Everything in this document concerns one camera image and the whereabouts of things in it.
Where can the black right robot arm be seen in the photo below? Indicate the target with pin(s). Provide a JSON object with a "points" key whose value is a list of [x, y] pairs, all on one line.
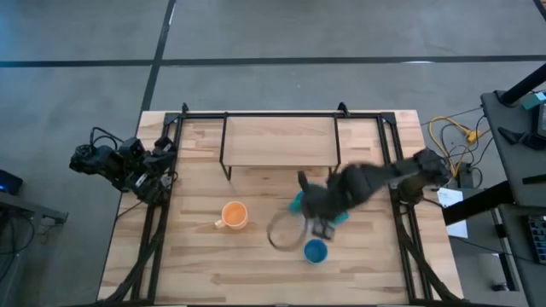
{"points": [[384, 175]]}

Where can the black device on side table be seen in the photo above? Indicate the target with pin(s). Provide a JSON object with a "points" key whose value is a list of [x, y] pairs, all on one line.
{"points": [[522, 138]]}

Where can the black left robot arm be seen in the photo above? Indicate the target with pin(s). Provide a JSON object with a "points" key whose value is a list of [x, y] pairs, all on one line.
{"points": [[106, 162]]}

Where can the small teal box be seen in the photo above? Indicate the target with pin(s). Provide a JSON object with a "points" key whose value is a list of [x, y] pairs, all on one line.
{"points": [[535, 100]]}

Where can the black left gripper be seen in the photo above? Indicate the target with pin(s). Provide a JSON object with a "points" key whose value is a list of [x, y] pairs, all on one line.
{"points": [[162, 155]]}

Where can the black box with blue light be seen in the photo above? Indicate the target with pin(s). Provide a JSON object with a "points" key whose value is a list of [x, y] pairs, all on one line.
{"points": [[8, 182]]}

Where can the black metal table frame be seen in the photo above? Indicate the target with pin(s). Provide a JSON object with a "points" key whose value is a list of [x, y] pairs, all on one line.
{"points": [[386, 128]]}

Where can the orange mug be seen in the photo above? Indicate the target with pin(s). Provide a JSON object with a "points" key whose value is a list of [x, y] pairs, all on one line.
{"points": [[234, 214]]}

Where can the clear glass mug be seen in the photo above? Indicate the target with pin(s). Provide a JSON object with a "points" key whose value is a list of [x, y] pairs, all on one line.
{"points": [[277, 245]]}

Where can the white paper sheet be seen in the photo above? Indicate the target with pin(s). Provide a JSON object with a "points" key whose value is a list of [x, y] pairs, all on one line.
{"points": [[451, 198]]}

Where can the wooden shelf with black legs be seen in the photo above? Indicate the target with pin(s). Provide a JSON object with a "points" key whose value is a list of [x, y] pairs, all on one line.
{"points": [[279, 140]]}

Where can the teal cloth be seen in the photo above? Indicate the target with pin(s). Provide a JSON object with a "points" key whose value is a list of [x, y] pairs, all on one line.
{"points": [[295, 204]]}

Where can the grey side table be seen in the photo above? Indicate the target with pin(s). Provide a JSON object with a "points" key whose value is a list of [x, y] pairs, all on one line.
{"points": [[512, 170]]}

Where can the grey stand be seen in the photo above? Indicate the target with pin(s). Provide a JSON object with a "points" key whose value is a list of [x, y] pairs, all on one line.
{"points": [[30, 209]]}

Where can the black keyboard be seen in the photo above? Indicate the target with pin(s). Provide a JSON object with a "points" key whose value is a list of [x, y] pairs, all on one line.
{"points": [[538, 239]]}

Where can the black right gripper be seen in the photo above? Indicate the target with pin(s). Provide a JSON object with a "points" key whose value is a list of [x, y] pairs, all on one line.
{"points": [[322, 198]]}

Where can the blue cup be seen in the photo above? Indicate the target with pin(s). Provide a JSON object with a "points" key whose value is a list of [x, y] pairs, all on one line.
{"points": [[315, 251]]}

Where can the black pole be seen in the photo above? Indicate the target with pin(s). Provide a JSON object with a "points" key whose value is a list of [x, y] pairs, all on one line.
{"points": [[526, 85]]}

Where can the black beam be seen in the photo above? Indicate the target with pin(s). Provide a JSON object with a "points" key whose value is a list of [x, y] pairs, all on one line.
{"points": [[473, 204]]}

